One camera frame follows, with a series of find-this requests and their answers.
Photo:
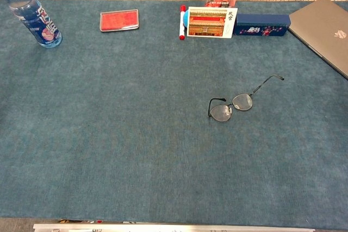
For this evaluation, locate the black wire-frame eyeglasses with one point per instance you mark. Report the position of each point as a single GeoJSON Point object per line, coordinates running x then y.
{"type": "Point", "coordinates": [221, 113]}

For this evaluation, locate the teal felt table mat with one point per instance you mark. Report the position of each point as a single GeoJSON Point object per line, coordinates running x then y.
{"type": "Point", "coordinates": [136, 134]}

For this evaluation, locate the white marker red caps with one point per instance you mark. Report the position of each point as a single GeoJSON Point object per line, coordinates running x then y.
{"type": "Point", "coordinates": [181, 25]}

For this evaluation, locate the blue ball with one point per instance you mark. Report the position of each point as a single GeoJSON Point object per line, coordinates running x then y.
{"type": "Point", "coordinates": [185, 18]}

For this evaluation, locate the palace picture postcard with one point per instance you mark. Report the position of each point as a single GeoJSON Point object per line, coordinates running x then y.
{"type": "Point", "coordinates": [209, 22]}

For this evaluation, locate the red ink pad metal tin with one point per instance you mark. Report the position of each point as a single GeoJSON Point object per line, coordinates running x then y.
{"type": "Point", "coordinates": [119, 20]}

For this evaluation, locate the dark blue long box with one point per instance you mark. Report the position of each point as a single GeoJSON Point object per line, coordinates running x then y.
{"type": "Point", "coordinates": [261, 25]}

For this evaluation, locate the clear water bottle blue cap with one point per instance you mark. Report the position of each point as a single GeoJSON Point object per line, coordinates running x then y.
{"type": "Point", "coordinates": [35, 20]}

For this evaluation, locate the grey laptop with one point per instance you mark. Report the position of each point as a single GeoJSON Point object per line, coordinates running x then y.
{"type": "Point", "coordinates": [323, 28]}

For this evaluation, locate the aluminium profile rail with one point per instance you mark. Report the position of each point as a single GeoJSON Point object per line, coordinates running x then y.
{"type": "Point", "coordinates": [163, 228]}

